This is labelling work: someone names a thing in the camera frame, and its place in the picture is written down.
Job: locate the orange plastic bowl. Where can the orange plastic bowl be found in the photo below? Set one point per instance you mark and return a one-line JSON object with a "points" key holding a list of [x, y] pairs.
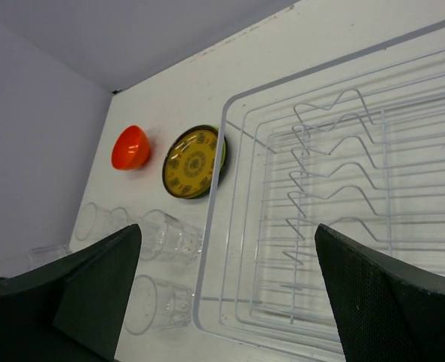
{"points": [[132, 149]]}

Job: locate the green plate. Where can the green plate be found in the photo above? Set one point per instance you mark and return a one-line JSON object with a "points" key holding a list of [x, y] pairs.
{"points": [[222, 169]]}

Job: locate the clear plastic dish rack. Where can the clear plastic dish rack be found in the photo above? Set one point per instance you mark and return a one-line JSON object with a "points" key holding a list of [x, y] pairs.
{"points": [[356, 143]]}

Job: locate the yellow patterned plate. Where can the yellow patterned plate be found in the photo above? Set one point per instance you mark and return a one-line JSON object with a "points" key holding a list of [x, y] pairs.
{"points": [[188, 167]]}

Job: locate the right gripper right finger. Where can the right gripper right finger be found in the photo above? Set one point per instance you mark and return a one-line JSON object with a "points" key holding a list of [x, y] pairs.
{"points": [[385, 309]]}

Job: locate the clear glass cup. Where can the clear glass cup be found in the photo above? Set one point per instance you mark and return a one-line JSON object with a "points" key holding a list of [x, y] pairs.
{"points": [[41, 256], [168, 239], [94, 222], [157, 304]]}

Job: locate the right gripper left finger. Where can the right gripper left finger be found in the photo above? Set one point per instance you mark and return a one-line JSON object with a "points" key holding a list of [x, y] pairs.
{"points": [[71, 309]]}

